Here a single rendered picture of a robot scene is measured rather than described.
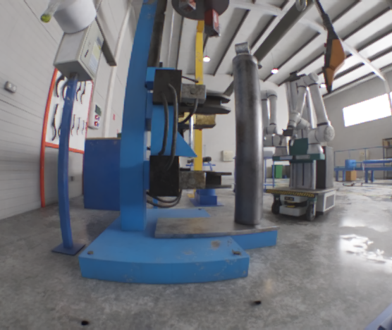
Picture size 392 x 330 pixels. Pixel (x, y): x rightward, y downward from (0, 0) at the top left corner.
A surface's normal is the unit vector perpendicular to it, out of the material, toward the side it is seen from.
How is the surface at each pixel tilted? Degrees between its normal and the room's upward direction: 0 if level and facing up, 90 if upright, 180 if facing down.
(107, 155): 90
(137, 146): 90
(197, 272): 90
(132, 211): 90
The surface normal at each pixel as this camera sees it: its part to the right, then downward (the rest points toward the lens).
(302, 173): -0.85, -0.03
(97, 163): 0.14, -0.03
